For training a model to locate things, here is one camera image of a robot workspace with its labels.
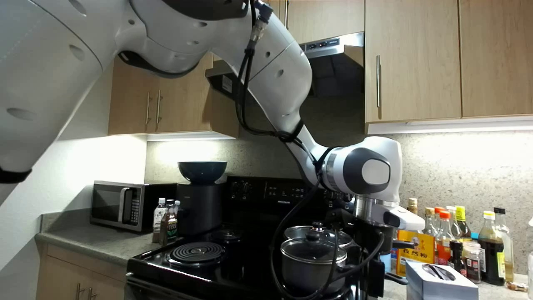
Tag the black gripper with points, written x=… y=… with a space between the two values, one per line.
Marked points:
x=373 y=239

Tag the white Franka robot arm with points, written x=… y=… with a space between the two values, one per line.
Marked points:
x=276 y=60

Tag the blue container white lid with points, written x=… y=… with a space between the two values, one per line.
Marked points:
x=386 y=262

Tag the yellow carton box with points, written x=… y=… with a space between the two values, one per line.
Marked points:
x=418 y=255

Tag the white tissue box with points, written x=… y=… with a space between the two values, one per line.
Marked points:
x=438 y=284

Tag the glass pot lid black knob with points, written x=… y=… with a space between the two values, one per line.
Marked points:
x=309 y=232

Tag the slim tan cap bottle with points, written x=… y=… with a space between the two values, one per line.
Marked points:
x=429 y=220

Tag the orange cap red label bottle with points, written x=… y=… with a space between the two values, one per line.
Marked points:
x=443 y=239

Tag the small dark jar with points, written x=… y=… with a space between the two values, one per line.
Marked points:
x=456 y=257

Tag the tall gold cap bottle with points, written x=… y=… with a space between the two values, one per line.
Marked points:
x=411 y=202

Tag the small clear jar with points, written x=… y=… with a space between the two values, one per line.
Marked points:
x=471 y=260

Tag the lime cap bottle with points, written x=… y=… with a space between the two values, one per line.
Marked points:
x=461 y=222

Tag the dark soy sauce bottle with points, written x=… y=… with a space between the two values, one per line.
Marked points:
x=491 y=255

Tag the black cap clear bottle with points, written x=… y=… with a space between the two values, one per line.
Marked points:
x=506 y=239

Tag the white under-cabinet light strip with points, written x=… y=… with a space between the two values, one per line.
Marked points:
x=443 y=125

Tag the black coil burner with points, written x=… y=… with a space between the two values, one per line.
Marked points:
x=196 y=252

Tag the black cylindrical appliance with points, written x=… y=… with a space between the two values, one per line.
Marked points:
x=199 y=209

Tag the dark blue bowl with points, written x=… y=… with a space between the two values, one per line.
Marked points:
x=201 y=170

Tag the black electric stove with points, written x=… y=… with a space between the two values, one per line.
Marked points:
x=166 y=272

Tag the dark spice bottle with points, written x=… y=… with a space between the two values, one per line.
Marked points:
x=169 y=225

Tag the white cap spice bottle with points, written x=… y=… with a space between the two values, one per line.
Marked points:
x=158 y=222

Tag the steel range hood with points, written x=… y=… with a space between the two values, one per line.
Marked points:
x=338 y=44

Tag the silver black microwave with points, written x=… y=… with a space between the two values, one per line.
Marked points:
x=109 y=202

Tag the wooden base cabinet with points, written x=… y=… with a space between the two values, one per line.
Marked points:
x=60 y=275

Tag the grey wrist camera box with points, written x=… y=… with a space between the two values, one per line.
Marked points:
x=404 y=217

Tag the wide wooden wall cabinet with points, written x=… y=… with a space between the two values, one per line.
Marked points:
x=421 y=55

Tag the short wooden wall cabinet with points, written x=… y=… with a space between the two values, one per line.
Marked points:
x=333 y=17

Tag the double-door wooden wall cabinet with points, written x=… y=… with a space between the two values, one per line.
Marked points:
x=143 y=100

